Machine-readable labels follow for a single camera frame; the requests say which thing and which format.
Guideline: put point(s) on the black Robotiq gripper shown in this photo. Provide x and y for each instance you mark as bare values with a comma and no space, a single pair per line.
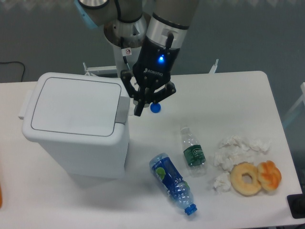
152,72

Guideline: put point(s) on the white plastic trash can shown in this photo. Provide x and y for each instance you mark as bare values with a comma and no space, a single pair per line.
81,121

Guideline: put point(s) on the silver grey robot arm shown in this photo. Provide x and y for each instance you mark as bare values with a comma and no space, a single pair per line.
159,37

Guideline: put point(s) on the blue bottle cap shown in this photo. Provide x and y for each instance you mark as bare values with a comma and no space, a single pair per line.
155,107

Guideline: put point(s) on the green label plastic bottle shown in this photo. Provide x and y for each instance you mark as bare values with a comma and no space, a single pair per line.
193,152

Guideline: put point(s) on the blue label plastic bottle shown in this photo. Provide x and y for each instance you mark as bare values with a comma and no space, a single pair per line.
175,186

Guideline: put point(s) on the large crumpled white tissue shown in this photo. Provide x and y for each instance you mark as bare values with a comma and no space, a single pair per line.
236,149

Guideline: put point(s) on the small crumpled white tissue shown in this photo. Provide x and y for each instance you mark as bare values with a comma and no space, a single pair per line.
222,183

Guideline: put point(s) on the orange glazed twisted bun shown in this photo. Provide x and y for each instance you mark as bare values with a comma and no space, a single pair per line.
268,175

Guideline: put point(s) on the black device at edge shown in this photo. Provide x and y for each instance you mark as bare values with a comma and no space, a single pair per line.
296,204

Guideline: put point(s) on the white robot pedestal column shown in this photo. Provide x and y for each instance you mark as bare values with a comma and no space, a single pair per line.
121,62

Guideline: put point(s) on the plain ring donut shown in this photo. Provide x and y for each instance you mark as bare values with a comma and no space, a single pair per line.
244,179

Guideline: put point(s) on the white frame at right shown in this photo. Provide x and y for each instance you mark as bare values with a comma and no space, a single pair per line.
296,109

